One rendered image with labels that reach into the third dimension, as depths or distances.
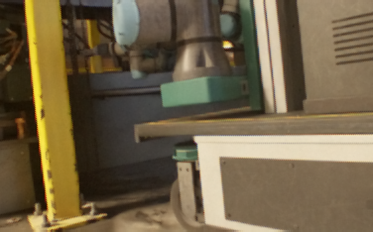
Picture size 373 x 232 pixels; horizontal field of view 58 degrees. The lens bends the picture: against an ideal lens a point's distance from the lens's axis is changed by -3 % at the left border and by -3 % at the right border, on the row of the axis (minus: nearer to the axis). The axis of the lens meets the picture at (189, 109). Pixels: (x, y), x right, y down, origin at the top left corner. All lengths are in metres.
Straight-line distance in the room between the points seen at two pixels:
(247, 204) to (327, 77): 0.30
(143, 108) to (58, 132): 1.16
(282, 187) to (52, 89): 0.83
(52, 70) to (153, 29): 0.50
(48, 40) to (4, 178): 0.61
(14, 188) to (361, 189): 1.28
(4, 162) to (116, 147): 0.89
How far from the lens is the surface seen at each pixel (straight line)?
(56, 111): 1.21
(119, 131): 2.23
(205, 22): 0.84
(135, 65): 1.63
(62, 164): 1.23
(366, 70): 0.67
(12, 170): 1.53
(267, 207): 0.70
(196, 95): 0.78
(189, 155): 0.89
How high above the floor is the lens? 0.37
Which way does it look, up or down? 2 degrees down
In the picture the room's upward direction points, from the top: 6 degrees counter-clockwise
